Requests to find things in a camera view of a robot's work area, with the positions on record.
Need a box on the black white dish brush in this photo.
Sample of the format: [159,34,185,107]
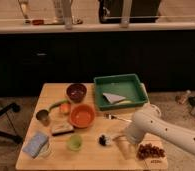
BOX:
[98,134,123,147]

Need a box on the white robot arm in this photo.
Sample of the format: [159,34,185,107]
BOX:
[124,104,195,155]

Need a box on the purple bowl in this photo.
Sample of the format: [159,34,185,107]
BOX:
[66,83,87,103]

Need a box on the orange bowl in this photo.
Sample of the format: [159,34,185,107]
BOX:
[68,104,96,128]

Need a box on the green plastic tray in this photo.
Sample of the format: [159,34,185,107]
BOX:
[94,74,148,111]

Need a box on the grey cloth in tray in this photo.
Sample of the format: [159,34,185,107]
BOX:
[103,93,125,104]

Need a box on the metal fork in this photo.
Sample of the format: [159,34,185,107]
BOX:
[104,114,131,122]

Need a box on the green vegetable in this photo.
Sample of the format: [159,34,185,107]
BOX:
[48,99,69,111]

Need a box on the peach fruit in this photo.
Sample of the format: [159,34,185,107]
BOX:
[59,103,71,115]

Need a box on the wooden folding table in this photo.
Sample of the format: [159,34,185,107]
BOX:
[16,83,168,171]

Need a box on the black eraser block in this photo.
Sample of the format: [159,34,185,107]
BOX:
[51,122,74,136]

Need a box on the small green cup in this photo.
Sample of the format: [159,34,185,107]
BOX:
[67,134,82,151]

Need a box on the metal measuring cup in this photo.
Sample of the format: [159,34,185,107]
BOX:
[36,109,50,126]

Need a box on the black appliance on counter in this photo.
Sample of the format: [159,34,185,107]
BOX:
[98,0,161,24]

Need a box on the bunch of red grapes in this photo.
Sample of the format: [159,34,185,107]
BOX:
[137,143,165,160]

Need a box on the clear glass cup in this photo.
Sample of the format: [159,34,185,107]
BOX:
[38,142,51,158]

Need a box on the blue sponge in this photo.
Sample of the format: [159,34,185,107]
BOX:
[22,132,49,158]

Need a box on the black office chair base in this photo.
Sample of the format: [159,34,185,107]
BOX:
[0,96,24,144]

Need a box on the small orange dish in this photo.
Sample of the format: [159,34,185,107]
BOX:
[32,19,44,25]

